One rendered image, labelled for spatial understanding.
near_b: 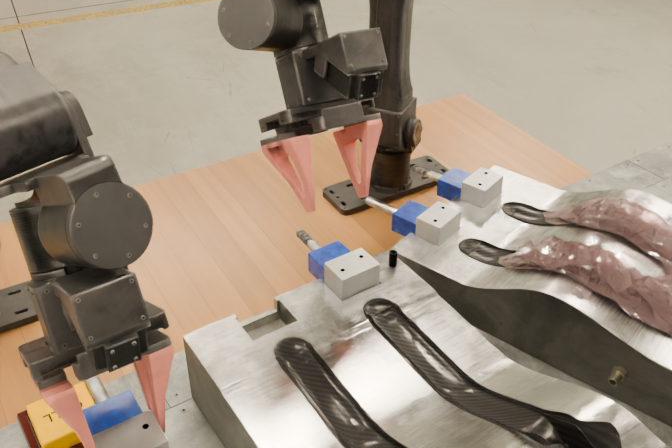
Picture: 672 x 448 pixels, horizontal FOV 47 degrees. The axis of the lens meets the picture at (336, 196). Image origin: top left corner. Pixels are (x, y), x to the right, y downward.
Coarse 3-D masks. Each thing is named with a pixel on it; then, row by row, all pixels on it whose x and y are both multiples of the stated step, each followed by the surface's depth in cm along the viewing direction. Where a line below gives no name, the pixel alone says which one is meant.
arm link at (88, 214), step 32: (64, 96) 57; (64, 160) 57; (96, 160) 50; (0, 192) 53; (64, 192) 49; (96, 192) 49; (128, 192) 51; (64, 224) 49; (96, 224) 49; (128, 224) 51; (64, 256) 51; (96, 256) 49; (128, 256) 50
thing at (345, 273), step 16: (304, 240) 91; (320, 256) 87; (336, 256) 87; (352, 256) 85; (368, 256) 85; (320, 272) 86; (336, 272) 82; (352, 272) 82; (368, 272) 83; (336, 288) 83; (352, 288) 83; (368, 288) 84
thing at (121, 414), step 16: (96, 384) 66; (96, 400) 65; (112, 400) 64; (128, 400) 64; (96, 416) 63; (112, 416) 63; (128, 416) 63; (144, 416) 61; (96, 432) 61; (112, 432) 60; (128, 432) 60; (144, 432) 60; (160, 432) 60
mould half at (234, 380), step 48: (384, 288) 84; (432, 288) 84; (192, 336) 78; (240, 336) 78; (288, 336) 78; (336, 336) 78; (432, 336) 79; (480, 336) 79; (192, 384) 81; (240, 384) 73; (288, 384) 73; (384, 384) 74; (528, 384) 72; (240, 432) 71; (288, 432) 69; (432, 432) 68; (480, 432) 65; (624, 432) 63
